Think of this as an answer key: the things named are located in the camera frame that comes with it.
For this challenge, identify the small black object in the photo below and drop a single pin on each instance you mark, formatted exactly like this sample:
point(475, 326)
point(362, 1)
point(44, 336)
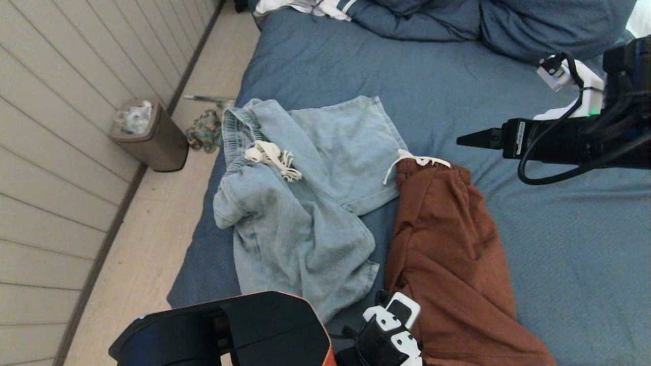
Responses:
point(240, 5)

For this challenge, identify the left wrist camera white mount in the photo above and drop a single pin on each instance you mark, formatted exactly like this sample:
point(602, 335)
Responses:
point(396, 325)

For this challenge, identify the multicoloured rag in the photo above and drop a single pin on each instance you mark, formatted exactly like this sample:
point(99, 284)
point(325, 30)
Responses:
point(204, 132)

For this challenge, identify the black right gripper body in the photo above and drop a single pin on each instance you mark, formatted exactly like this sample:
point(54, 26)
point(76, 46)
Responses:
point(549, 140)

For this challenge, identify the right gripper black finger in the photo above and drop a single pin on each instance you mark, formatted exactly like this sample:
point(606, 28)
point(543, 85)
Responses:
point(483, 135)
point(480, 143)

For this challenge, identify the crumpled blue duvet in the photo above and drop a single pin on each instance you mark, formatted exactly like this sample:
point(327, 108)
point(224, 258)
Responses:
point(508, 25)

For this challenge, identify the clear plastic bin bag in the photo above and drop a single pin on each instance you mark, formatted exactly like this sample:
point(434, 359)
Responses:
point(135, 118)

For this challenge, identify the white striped garment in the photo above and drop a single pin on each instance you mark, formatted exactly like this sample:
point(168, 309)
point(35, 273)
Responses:
point(325, 7)

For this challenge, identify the blue bed cover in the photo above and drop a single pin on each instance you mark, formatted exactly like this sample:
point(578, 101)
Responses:
point(508, 76)

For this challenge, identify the rust brown shorts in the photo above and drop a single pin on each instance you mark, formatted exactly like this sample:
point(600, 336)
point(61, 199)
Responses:
point(447, 284)

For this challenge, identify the light blue denim shorts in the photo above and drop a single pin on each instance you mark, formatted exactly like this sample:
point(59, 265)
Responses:
point(305, 213)

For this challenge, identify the white pillow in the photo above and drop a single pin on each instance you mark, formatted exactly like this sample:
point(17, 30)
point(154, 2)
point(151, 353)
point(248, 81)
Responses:
point(642, 15)

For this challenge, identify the thin silver metal rod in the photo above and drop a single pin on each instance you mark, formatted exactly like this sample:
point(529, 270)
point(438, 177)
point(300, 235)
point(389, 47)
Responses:
point(206, 98)

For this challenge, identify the brown trash bin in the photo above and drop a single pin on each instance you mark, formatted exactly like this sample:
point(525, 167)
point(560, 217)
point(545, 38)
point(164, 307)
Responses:
point(163, 147)

